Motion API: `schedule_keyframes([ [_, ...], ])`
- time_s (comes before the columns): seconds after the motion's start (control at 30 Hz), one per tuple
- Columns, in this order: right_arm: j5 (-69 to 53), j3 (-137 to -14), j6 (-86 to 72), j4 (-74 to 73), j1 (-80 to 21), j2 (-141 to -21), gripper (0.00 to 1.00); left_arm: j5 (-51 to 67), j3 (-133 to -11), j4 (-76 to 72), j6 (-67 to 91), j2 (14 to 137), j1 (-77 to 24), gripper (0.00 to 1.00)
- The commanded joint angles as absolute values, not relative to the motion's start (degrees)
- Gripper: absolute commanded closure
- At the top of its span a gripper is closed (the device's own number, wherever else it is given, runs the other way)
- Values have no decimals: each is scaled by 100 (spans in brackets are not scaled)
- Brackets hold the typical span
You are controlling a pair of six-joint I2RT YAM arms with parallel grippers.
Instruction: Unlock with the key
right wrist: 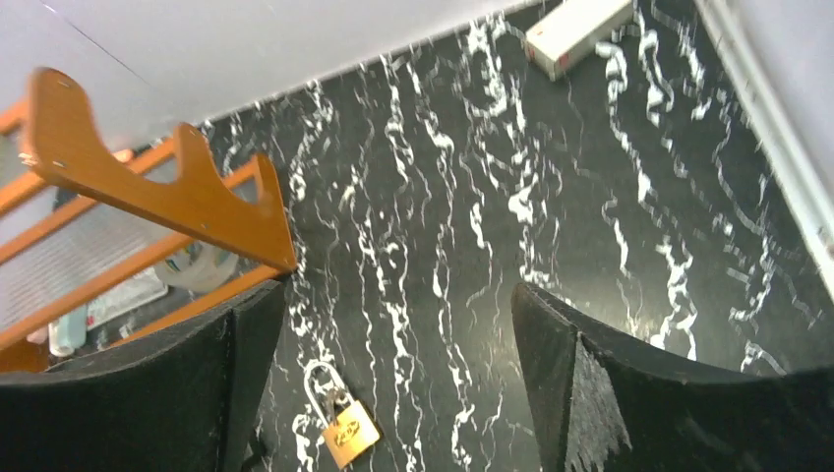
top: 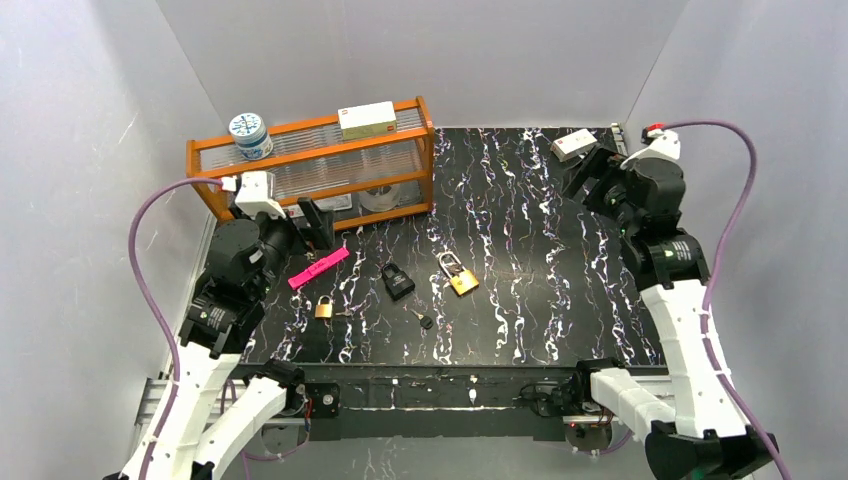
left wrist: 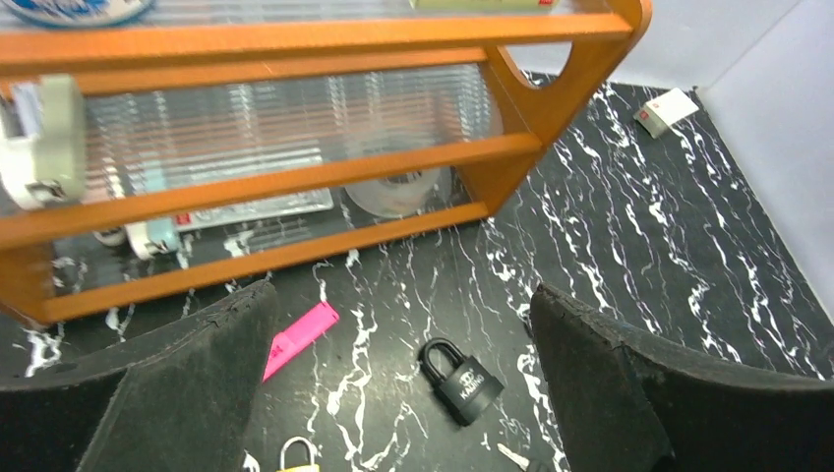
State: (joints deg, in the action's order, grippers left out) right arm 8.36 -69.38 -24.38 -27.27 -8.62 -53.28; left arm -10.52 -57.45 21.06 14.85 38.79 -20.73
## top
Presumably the long shackle brass padlock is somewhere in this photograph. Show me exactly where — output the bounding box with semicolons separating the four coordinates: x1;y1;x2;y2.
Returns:
437;251;480;297

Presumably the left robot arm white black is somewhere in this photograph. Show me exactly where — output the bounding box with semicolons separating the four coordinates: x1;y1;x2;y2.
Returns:
113;197;334;479

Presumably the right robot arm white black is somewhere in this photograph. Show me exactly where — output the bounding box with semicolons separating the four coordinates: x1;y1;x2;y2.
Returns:
564;146;777;479

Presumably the black head key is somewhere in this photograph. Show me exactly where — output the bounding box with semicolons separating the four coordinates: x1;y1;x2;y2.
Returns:
412;310;435;330

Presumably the white small box on table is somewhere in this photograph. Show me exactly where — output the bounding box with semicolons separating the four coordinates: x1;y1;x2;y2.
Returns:
551;128;598;162

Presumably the clear tape roll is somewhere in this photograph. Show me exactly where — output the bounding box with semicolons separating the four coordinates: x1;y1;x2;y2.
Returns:
358;183;401;213

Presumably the orange wooden shelf rack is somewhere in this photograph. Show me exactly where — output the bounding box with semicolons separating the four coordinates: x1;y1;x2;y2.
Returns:
185;96;435;231

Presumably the small brass padlock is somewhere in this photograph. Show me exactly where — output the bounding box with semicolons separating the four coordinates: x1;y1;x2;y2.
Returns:
314;295;334;320

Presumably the black padlock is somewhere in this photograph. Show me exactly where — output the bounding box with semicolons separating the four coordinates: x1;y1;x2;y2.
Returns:
381;262;415;301

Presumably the blue white round tin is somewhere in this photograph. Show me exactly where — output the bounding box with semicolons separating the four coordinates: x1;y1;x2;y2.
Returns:
228;112;274;161

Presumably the white olive box on shelf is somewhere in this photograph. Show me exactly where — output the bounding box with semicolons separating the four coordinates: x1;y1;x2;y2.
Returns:
337;101;397;141

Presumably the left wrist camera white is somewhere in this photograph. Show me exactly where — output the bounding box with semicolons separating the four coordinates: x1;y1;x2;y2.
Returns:
221;171;286;220

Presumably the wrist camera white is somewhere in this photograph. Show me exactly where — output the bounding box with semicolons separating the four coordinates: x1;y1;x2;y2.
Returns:
619;123;681;170
221;171;286;220

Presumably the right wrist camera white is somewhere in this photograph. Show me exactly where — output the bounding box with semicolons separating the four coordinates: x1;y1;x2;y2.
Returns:
619;123;681;170

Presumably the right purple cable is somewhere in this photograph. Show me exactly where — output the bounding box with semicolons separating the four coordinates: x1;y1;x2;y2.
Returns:
662;119;783;480

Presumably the purple cable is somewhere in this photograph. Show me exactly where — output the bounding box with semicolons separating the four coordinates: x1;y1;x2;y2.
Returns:
127;177;230;480
662;119;783;480

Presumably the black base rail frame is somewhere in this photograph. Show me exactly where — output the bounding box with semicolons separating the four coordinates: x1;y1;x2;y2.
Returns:
135;362;677;458

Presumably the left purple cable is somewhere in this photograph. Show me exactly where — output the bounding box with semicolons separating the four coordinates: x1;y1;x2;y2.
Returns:
127;177;230;480

